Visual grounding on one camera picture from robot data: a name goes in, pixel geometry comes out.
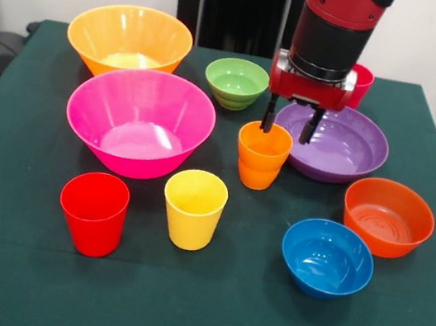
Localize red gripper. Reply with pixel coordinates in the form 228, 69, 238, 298
258, 47, 361, 153

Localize orange cup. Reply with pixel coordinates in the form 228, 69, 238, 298
234, 158, 283, 194
232, 116, 297, 178

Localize stack of green bowls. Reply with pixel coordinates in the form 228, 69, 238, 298
199, 53, 274, 116

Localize purple bowl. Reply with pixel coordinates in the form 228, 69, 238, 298
265, 93, 396, 193

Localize crimson cup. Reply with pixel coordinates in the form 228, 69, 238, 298
344, 63, 377, 113

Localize yellow cup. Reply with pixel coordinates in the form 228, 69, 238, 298
154, 164, 233, 256

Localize orange-red bowl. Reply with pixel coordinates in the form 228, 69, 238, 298
336, 172, 436, 266

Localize blue bowl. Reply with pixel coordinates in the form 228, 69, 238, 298
273, 212, 382, 308

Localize large pink bowl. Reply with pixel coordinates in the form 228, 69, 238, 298
56, 56, 223, 191

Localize large orange bowl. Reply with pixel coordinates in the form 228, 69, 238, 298
60, 0, 198, 92

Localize dark green table cloth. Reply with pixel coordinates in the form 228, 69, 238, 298
0, 11, 436, 326

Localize red cup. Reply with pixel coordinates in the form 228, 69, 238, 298
50, 166, 134, 262

